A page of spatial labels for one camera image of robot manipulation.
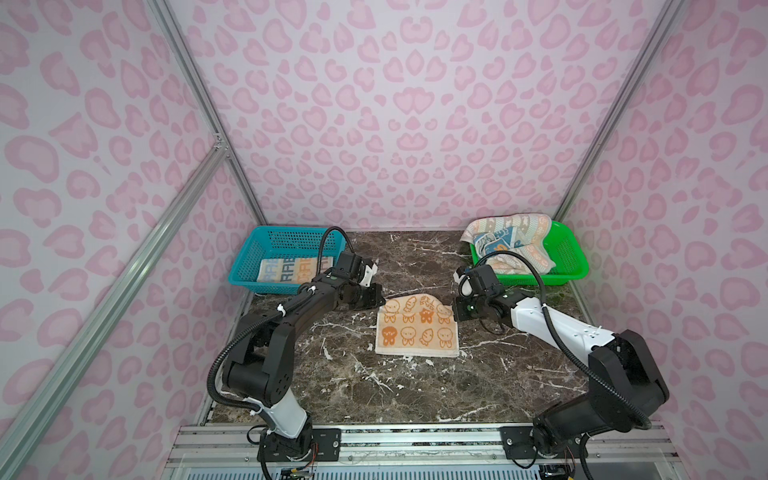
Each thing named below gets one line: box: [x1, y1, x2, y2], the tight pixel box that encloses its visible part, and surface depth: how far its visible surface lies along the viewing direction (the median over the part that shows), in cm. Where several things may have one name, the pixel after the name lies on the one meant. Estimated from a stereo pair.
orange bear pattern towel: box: [375, 293, 460, 358], surface depth 92 cm
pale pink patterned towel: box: [460, 214, 556, 274], surface depth 112 cm
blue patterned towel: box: [473, 226, 524, 257], surface depth 112 cm
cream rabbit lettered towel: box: [257, 257, 334, 284], surface depth 108 cm
